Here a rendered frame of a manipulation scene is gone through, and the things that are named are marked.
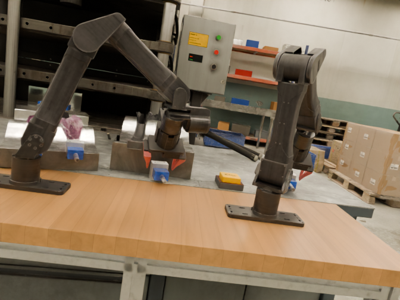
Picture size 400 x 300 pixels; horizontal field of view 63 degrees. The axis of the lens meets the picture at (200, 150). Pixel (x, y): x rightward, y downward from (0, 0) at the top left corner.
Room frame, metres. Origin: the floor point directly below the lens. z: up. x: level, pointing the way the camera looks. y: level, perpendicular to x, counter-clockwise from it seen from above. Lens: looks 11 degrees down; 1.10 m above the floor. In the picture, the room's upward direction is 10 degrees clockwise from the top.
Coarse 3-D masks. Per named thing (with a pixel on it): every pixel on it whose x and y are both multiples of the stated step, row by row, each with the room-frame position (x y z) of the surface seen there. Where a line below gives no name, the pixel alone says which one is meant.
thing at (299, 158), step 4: (296, 148) 1.02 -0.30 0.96; (296, 152) 1.03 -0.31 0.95; (300, 152) 1.03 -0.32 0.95; (304, 152) 1.03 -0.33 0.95; (296, 156) 1.04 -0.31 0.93; (300, 156) 1.03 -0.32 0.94; (304, 156) 1.04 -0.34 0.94; (308, 156) 1.08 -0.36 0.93; (296, 160) 1.04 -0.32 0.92; (300, 160) 1.04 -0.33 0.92; (304, 160) 1.06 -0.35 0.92; (308, 160) 1.06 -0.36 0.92; (296, 164) 1.05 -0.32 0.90; (300, 164) 1.04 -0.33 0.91; (304, 164) 1.04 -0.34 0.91; (308, 164) 1.04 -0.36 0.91
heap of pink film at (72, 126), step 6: (66, 120) 1.10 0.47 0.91; (72, 120) 1.10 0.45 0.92; (78, 120) 1.12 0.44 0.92; (66, 126) 1.06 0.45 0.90; (72, 126) 1.07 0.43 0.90; (78, 126) 1.08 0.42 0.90; (66, 132) 1.05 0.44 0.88; (72, 132) 1.05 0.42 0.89; (78, 132) 1.06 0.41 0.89; (72, 138) 1.04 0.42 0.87; (78, 138) 1.04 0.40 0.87
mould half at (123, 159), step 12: (132, 120) 1.28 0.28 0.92; (156, 120) 1.33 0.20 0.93; (132, 132) 1.21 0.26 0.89; (120, 144) 0.99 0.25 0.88; (120, 156) 0.99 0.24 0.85; (132, 156) 1.00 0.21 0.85; (156, 156) 1.01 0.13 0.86; (192, 156) 1.03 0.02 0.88; (120, 168) 0.99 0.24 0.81; (132, 168) 1.00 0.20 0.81; (144, 168) 1.00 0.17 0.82; (168, 168) 1.02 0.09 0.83; (180, 168) 1.02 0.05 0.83
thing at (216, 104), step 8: (208, 104) 4.60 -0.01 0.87; (216, 104) 4.61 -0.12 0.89; (224, 104) 4.62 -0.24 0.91; (232, 104) 4.62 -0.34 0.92; (248, 112) 4.64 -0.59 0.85; (256, 112) 4.65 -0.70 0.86; (264, 112) 4.65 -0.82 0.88; (272, 112) 4.66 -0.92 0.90; (272, 120) 4.71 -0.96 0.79; (200, 144) 4.85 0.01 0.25; (264, 152) 4.72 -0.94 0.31
